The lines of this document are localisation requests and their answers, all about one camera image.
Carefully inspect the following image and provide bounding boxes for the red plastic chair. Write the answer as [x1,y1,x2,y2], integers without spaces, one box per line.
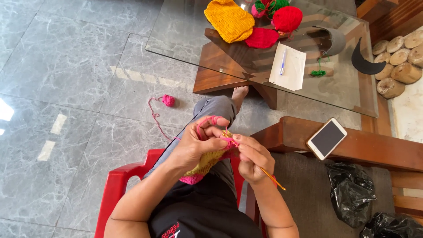
[94,148,279,238]

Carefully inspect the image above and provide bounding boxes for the black cap visor piece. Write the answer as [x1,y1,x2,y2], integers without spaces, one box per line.
[351,37,387,75]

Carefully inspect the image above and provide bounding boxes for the golden crochet hook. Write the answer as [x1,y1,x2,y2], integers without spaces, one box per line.
[222,132,287,191]

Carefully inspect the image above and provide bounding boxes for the green yarn scrap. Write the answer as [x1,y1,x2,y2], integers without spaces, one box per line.
[310,56,330,78]

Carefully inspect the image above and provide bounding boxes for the red crocheted piece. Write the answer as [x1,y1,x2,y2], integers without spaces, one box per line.
[244,27,280,49]

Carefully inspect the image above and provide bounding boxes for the person's black shirt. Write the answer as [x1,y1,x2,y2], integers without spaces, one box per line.
[147,172,265,238]

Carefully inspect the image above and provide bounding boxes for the grey cap visor piece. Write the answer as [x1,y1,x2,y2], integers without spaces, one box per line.
[312,25,346,56]

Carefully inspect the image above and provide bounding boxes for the wooden sofa frame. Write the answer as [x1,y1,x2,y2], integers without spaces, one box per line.
[245,115,423,229]

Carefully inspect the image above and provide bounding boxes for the glass-top wooden coffee table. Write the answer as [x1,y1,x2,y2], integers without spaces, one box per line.
[145,0,379,118]

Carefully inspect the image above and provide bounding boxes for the blue and white pen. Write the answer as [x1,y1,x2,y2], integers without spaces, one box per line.
[280,48,288,76]

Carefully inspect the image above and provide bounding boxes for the person's left hand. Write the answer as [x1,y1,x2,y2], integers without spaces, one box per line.
[171,115,231,173]

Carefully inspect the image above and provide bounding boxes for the person's bare foot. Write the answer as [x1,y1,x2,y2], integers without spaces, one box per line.
[231,86,250,115]

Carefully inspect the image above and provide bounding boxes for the pile of wooden log slices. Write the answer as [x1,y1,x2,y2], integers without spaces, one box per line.
[371,30,423,99]

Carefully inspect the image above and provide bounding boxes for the grey sofa cushion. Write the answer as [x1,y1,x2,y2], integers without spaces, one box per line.
[270,151,396,238]

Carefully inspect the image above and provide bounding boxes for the pink and green yarn ball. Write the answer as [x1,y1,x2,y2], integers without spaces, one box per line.
[250,0,267,19]

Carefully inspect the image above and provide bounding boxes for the pink yarn ball with strand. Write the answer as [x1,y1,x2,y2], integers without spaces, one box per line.
[148,94,181,141]

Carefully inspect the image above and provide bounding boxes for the brown wooden furniture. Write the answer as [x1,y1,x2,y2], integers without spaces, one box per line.
[356,0,423,47]

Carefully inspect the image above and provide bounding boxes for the white smartphone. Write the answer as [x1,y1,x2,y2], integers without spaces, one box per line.
[306,117,348,161]

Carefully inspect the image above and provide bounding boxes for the black plastic bag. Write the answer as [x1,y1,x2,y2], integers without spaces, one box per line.
[325,162,377,229]
[359,212,423,238]

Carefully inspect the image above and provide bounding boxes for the yellow and pink crochet work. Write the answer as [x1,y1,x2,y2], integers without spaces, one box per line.
[179,132,239,185]

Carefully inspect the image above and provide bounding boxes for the white paper sheet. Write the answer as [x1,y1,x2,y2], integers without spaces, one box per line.
[268,42,307,92]

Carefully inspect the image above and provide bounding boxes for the yellow crocheted piece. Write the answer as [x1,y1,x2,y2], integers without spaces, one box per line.
[204,0,256,44]

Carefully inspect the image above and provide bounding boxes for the person's grey trousers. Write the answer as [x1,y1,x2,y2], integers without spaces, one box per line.
[143,95,238,199]

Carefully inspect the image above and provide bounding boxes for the red yarn ball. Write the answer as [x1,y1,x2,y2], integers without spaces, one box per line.
[272,6,303,33]

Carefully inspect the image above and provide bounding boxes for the person's right hand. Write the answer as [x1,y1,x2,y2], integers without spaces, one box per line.
[233,134,276,186]

